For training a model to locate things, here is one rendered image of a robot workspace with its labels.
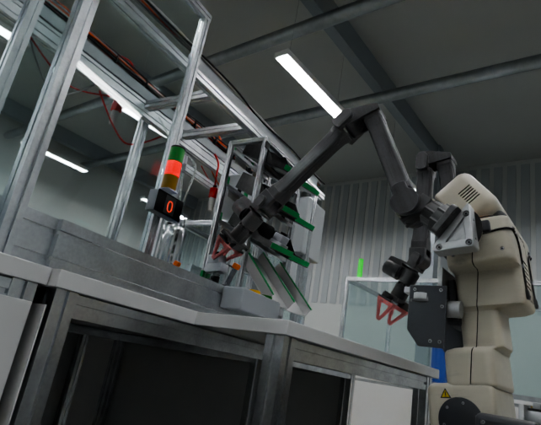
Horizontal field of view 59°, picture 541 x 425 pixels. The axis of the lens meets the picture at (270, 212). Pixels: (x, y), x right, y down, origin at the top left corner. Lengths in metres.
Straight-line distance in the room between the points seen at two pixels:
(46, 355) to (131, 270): 0.28
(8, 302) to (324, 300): 10.67
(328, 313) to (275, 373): 10.30
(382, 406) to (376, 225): 6.43
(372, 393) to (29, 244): 4.85
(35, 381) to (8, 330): 0.10
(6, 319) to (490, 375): 1.03
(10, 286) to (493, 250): 1.07
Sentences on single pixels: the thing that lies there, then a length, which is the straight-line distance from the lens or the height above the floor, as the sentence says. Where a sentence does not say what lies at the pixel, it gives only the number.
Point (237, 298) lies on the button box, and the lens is 1.29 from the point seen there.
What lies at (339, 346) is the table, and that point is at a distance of 1.13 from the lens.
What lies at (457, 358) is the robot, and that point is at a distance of 1.32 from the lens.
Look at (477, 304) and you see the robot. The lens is 1.36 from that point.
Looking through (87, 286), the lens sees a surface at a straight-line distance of 0.90.
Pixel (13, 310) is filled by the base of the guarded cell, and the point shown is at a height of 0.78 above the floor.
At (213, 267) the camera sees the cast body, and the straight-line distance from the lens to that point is 1.58.
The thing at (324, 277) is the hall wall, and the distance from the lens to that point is 11.50.
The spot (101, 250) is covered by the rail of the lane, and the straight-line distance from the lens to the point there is 1.02.
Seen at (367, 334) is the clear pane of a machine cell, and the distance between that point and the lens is 5.62.
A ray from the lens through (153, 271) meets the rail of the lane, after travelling 1.12.
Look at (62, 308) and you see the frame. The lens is 0.89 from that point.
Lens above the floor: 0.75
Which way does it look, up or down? 18 degrees up
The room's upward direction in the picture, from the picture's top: 10 degrees clockwise
